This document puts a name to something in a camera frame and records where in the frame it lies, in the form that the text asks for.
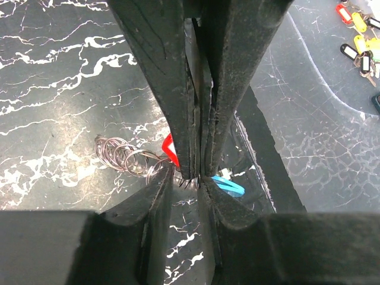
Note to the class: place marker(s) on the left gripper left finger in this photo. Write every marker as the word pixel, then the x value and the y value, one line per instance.
pixel 124 245

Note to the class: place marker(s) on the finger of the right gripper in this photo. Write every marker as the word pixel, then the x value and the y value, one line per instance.
pixel 155 32
pixel 234 36

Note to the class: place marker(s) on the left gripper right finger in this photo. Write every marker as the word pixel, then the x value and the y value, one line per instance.
pixel 242 247

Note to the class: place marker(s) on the red tag key bunch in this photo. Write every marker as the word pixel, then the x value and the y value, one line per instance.
pixel 169 149

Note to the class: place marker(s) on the pile of coloured key tags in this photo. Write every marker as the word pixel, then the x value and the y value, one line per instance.
pixel 364 52

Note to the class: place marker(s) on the black smartphone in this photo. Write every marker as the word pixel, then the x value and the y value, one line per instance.
pixel 376 102

